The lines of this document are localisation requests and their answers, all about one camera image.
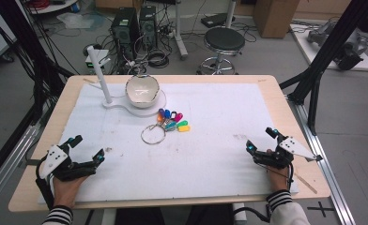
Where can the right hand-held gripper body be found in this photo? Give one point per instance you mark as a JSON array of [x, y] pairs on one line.
[[293, 148]]

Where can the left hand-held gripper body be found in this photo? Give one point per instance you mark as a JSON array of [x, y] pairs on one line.
[[55, 157]]

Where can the person's right hand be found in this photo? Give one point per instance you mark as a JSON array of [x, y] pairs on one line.
[[279, 180]]

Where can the person's left hand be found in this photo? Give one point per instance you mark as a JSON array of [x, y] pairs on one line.
[[65, 192]]

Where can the thin wooden stick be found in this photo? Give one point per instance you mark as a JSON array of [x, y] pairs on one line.
[[305, 183], [90, 81]]

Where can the white foam mat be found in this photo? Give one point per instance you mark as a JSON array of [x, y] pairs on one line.
[[204, 162]]

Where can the white bowl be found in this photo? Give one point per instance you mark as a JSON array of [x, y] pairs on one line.
[[142, 90]]

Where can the small white device box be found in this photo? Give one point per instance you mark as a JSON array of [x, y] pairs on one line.
[[94, 64]]

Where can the white floor board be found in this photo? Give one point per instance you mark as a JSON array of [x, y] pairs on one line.
[[304, 47]]

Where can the person's legs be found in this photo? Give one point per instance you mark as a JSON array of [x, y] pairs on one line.
[[172, 216]]

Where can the black round stool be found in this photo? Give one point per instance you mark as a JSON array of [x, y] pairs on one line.
[[224, 40]]

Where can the grey machine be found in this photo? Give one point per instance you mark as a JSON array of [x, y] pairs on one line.
[[349, 50]]

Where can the cardboard box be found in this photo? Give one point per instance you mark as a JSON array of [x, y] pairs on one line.
[[274, 17]]

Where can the clear plastic bag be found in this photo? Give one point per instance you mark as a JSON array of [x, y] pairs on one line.
[[75, 20]]

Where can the black computer tower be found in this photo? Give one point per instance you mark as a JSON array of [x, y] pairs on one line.
[[148, 26], [125, 28]]

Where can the flat black device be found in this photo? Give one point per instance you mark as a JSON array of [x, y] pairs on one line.
[[215, 20]]

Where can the white desk leg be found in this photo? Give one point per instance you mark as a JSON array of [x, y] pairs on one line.
[[230, 12], [179, 34]]

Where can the round white table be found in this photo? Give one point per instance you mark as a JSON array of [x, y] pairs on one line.
[[55, 7]]

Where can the aluminium rail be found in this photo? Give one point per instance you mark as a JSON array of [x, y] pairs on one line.
[[324, 168], [8, 168]]

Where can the white stand with post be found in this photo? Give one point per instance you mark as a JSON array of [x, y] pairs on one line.
[[100, 75]]

